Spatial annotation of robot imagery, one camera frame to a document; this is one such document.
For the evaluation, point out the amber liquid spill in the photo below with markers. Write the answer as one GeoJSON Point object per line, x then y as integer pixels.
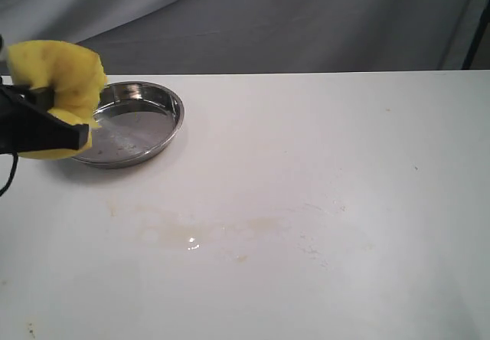
{"type": "Point", "coordinates": [138, 230]}

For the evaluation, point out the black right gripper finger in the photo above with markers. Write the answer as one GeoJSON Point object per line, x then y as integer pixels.
{"type": "Point", "coordinates": [26, 129]}

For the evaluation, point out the round stainless steel dish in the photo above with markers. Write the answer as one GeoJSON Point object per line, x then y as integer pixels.
{"type": "Point", "coordinates": [137, 120]}

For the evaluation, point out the grey backdrop cloth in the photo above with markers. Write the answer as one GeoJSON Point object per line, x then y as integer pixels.
{"type": "Point", "coordinates": [254, 36]}

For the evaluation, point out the yellow sponge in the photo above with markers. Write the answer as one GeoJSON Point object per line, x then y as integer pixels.
{"type": "Point", "coordinates": [76, 75]}

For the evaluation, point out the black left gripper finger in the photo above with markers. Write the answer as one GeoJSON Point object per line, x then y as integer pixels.
{"type": "Point", "coordinates": [39, 97]}

